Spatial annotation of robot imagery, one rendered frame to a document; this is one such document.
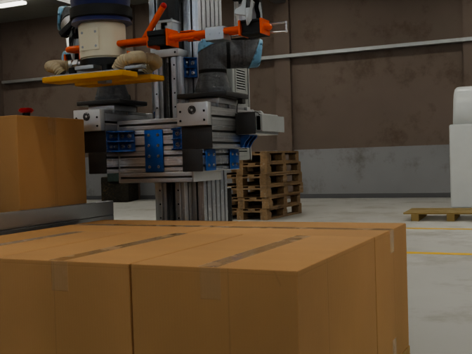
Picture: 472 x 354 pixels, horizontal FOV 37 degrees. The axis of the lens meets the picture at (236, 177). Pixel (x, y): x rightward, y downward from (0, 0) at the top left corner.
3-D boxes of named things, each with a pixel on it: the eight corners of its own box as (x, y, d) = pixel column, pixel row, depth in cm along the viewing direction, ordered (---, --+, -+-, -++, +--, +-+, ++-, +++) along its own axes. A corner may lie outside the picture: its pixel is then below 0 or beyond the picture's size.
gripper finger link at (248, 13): (234, 27, 233) (238, 3, 236) (251, 24, 230) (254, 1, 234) (231, 22, 230) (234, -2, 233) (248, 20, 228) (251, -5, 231)
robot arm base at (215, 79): (205, 96, 303) (204, 73, 302) (237, 94, 296) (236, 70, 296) (188, 94, 289) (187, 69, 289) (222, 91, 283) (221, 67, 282)
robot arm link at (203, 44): (198, 72, 298) (197, 40, 298) (230, 71, 298) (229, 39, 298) (197, 69, 286) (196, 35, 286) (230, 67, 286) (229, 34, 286)
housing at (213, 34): (204, 41, 238) (204, 27, 238) (213, 43, 245) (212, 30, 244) (223, 38, 236) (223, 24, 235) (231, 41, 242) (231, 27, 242)
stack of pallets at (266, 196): (270, 220, 865) (267, 150, 863) (212, 220, 902) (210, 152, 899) (305, 212, 971) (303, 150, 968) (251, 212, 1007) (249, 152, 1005)
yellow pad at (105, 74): (41, 83, 253) (41, 69, 253) (59, 84, 262) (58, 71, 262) (122, 75, 239) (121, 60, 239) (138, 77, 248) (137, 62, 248)
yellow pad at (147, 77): (74, 86, 270) (73, 73, 270) (89, 88, 279) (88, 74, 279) (151, 79, 257) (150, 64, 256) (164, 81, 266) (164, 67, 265)
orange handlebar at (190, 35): (39, 57, 267) (38, 47, 267) (86, 64, 294) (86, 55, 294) (268, 30, 229) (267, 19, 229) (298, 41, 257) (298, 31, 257)
